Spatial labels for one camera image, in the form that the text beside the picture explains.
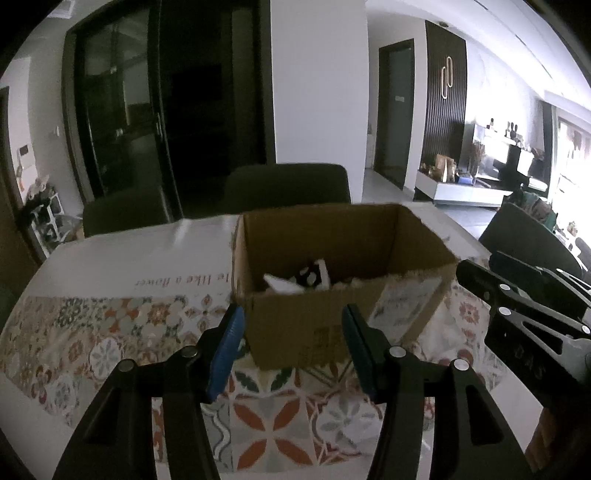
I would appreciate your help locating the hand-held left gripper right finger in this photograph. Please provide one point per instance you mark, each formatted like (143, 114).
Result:
(358, 355)

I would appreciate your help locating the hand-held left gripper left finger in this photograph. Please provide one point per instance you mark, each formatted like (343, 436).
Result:
(226, 350)

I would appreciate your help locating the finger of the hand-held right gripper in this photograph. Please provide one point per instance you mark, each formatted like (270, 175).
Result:
(531, 279)
(485, 284)

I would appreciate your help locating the brown cardboard box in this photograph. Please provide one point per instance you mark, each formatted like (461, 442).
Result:
(295, 323)

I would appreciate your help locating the white patterned cloth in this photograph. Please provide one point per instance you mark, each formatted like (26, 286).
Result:
(281, 284)

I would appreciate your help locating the black and white items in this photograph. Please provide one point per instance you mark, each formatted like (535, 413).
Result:
(311, 276)

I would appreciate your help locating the dark dining chair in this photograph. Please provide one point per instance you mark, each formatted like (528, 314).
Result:
(286, 189)
(526, 240)
(124, 214)

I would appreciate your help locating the teal clothes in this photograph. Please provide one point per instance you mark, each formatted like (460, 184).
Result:
(538, 207)

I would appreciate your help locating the white low cabinet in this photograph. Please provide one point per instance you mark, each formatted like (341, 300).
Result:
(461, 191)

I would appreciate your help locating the bright window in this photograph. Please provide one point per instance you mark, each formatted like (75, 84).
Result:
(575, 166)

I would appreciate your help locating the floral patterned tablecloth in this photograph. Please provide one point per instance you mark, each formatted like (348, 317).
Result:
(138, 258)

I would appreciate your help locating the dark narrow door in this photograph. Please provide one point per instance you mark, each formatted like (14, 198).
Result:
(394, 115)

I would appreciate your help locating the white shelf with plush toys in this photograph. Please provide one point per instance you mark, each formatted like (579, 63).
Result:
(44, 212)

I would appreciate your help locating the brown wooden door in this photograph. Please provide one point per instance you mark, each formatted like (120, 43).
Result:
(14, 258)

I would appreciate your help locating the dark glass sliding door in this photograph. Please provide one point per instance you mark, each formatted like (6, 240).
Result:
(175, 106)

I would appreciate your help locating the white intercom panel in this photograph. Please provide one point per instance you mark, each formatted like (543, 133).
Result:
(24, 156)

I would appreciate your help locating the dark slatted wall panel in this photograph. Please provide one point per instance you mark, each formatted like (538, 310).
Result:
(445, 129)

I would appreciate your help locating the gold loop wall ornament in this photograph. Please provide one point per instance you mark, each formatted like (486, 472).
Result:
(446, 77)

